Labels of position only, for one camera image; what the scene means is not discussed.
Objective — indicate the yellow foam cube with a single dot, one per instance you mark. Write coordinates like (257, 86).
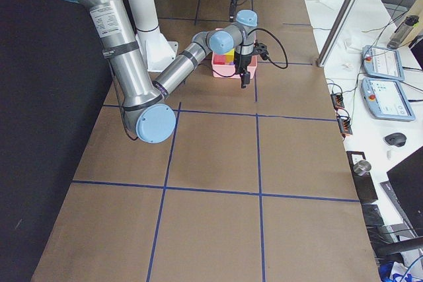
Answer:
(229, 56)

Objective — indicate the pink foam cube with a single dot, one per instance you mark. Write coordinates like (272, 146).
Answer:
(219, 59)

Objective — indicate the pink plastic bin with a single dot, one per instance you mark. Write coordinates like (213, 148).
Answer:
(224, 69)

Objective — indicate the upper teach pendant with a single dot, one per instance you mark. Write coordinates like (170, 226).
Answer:
(382, 63)

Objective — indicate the teach pendant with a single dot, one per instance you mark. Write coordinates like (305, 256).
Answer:
(386, 100)
(382, 63)

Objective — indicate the lower teach pendant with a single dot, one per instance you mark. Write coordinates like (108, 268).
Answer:
(386, 100)

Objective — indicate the steel cup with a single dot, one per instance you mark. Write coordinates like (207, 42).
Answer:
(361, 168)

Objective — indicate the grey water bottle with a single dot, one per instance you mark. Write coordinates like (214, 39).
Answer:
(402, 31)

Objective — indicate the black computer mouse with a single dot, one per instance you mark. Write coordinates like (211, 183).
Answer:
(395, 139)

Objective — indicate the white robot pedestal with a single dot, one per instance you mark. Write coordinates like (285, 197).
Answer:
(157, 52)

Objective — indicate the aluminium frame post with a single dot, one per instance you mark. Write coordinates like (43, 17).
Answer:
(335, 32)

